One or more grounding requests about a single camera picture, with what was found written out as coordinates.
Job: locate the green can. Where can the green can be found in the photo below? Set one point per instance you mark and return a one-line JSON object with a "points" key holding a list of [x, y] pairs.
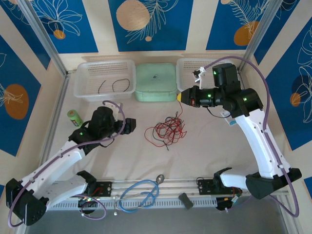
{"points": [[75, 118]]}

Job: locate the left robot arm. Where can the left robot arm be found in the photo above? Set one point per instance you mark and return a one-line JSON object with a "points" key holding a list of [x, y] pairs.
{"points": [[48, 170]]}

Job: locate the white perforated plastic basket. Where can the white perforated plastic basket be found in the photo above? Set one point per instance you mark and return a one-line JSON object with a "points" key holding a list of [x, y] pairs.
{"points": [[187, 65], [85, 73]]}

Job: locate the aluminium frame post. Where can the aluminium frame post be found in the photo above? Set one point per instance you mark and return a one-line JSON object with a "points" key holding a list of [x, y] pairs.
{"points": [[43, 34], [259, 34]]}

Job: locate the aluminium side rail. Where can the aluminium side rail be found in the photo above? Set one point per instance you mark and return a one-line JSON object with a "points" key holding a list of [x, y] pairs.
{"points": [[244, 78], [57, 107]]}

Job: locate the blue stethoscope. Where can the blue stethoscope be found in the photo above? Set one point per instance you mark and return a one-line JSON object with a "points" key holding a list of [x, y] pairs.
{"points": [[160, 179]]}

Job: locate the cream table cover sheet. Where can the cream table cover sheet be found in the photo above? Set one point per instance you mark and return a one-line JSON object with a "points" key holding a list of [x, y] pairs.
{"points": [[122, 161]]}

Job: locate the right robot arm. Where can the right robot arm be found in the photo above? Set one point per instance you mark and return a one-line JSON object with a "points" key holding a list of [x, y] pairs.
{"points": [[256, 146]]}

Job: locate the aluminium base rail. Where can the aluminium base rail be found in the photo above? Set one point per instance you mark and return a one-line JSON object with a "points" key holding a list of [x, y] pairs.
{"points": [[170, 187]]}

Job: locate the black rubber block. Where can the black rubber block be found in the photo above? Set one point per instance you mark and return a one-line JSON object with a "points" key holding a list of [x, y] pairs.
{"points": [[185, 200]]}

